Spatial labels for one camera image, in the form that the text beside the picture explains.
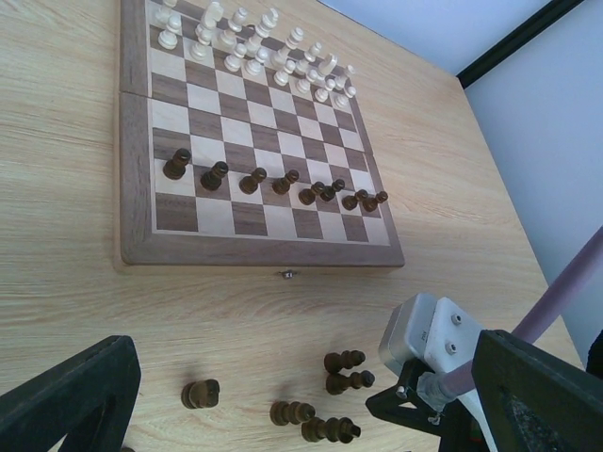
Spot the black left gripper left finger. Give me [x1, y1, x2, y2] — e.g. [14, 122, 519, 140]
[1, 335, 141, 451]

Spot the dark pawn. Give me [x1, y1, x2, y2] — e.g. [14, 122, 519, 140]
[320, 179, 346, 202]
[362, 191, 388, 212]
[163, 148, 191, 180]
[271, 169, 300, 195]
[341, 189, 368, 211]
[298, 182, 325, 205]

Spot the dark chess piece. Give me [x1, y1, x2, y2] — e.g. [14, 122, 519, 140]
[269, 401, 316, 427]
[200, 161, 229, 191]
[181, 379, 220, 410]
[325, 370, 375, 396]
[239, 167, 267, 195]
[323, 350, 366, 374]
[301, 417, 362, 444]

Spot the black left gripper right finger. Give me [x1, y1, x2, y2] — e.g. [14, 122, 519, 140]
[472, 331, 602, 451]

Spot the wooden folding chess board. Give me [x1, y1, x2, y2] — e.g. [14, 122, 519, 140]
[114, 1, 404, 274]

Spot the white chess piece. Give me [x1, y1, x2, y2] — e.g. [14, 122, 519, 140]
[280, 26, 304, 58]
[255, 8, 279, 40]
[195, 1, 224, 45]
[318, 54, 338, 78]
[157, 14, 183, 50]
[334, 64, 356, 99]

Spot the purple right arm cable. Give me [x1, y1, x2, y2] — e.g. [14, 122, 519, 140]
[437, 225, 603, 401]

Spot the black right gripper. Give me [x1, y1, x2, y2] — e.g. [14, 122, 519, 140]
[366, 358, 489, 451]

